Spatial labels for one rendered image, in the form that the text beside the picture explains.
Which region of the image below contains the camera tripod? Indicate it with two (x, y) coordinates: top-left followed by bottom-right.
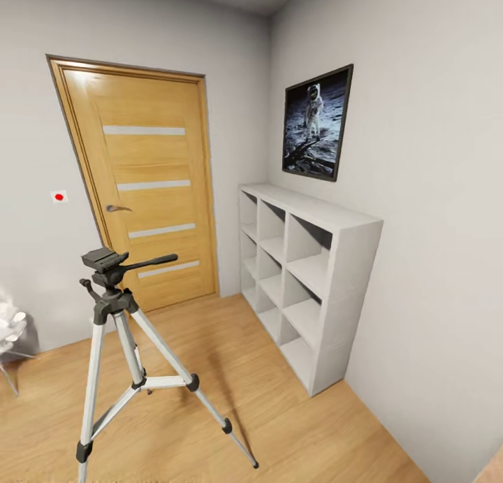
(76, 247), (259, 483)

